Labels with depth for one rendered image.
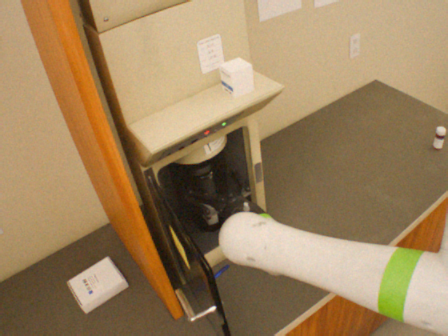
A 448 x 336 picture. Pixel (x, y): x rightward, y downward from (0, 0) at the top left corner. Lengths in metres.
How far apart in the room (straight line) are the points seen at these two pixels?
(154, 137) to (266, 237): 0.28
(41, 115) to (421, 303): 1.07
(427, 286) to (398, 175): 0.96
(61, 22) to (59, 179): 0.80
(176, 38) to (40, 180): 0.72
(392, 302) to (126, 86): 0.60
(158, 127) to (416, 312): 0.56
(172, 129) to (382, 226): 0.80
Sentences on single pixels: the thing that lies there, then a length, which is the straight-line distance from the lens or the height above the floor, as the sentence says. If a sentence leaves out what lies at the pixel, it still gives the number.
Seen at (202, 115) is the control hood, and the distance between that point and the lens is 0.80.
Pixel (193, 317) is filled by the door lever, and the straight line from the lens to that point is 0.85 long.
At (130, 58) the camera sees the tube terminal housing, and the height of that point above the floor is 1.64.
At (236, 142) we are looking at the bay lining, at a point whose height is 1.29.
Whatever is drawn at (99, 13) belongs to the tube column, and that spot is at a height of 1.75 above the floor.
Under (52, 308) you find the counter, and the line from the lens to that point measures 1.34.
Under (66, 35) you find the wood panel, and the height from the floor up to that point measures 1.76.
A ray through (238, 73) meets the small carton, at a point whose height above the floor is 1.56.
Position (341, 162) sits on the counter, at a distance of 1.55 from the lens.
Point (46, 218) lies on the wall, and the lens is 1.43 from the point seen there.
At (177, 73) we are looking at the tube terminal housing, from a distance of 0.84.
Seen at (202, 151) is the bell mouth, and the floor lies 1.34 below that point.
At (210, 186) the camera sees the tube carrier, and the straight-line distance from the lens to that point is 1.11.
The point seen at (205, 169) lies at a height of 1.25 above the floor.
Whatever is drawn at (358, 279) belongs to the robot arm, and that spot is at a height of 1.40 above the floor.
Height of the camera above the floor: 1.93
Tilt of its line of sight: 40 degrees down
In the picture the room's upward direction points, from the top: 10 degrees counter-clockwise
